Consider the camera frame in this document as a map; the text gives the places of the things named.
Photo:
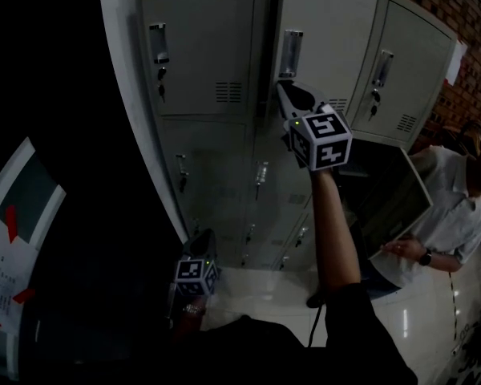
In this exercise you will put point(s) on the white framed panel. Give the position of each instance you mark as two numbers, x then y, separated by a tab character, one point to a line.
44	191

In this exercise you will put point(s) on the person's right forearm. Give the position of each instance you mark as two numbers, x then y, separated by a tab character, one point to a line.
332	231

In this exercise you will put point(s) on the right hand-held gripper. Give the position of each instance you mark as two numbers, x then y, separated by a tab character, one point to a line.
324	143

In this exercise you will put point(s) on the person's left forearm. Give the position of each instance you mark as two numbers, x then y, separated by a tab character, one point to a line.
186	325

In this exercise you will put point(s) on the hanging locker keys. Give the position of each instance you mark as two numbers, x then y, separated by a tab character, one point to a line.
161	82
374	103

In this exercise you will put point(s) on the person's black shirt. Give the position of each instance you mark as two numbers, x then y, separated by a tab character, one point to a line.
288	355

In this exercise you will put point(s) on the grey locker door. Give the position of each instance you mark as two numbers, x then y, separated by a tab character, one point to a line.
389	199
328	34

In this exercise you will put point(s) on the white printed notice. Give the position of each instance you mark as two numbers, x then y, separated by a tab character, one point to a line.
4	271

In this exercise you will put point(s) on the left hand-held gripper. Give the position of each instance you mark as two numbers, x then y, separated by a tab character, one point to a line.
196	273

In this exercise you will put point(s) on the white paper sheet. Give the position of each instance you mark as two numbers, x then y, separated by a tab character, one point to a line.
456	62

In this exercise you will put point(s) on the silver wristwatch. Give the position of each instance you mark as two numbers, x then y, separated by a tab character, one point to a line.
193	309

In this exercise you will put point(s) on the grey metal locker cabinet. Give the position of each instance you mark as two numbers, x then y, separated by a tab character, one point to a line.
208	155

